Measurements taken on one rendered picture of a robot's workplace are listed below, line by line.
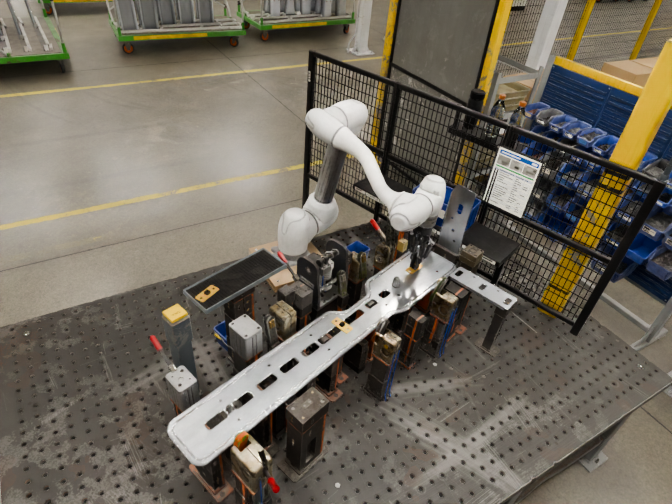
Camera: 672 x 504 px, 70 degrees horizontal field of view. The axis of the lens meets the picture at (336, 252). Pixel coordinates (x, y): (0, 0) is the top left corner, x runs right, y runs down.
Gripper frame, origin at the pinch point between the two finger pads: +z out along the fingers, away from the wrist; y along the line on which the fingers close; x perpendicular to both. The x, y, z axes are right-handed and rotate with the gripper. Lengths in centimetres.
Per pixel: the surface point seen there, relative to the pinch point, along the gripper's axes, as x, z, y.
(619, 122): 189, -20, 19
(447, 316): -8.3, 9.9, 24.3
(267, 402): -89, 6, 6
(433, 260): 14.1, 6.5, 1.5
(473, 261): 23.4, 3.1, 16.2
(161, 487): -123, 36, -9
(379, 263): -2.8, 10.0, -16.3
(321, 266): -41.8, -9.7, -17.2
